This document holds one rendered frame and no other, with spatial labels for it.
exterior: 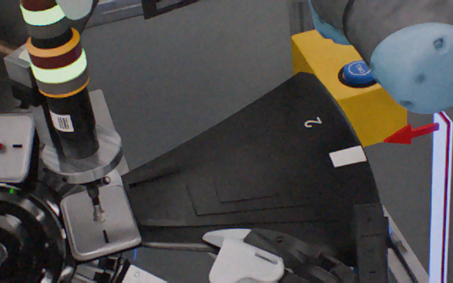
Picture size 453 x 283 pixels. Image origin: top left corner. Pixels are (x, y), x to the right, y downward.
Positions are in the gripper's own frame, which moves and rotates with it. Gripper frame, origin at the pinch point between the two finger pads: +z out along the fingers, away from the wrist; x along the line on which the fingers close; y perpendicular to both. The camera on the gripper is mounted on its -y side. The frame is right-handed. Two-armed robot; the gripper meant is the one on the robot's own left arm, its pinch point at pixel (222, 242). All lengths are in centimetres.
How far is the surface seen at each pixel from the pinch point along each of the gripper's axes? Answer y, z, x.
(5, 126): 3.8, 20.2, -9.7
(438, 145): -23.1, -9.3, 4.6
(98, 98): -36, 60, 35
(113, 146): 1.3, 8.8, -9.7
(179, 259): -41, 60, 84
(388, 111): -38.0, 5.6, 18.5
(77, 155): 4.1, 10.4, -10.5
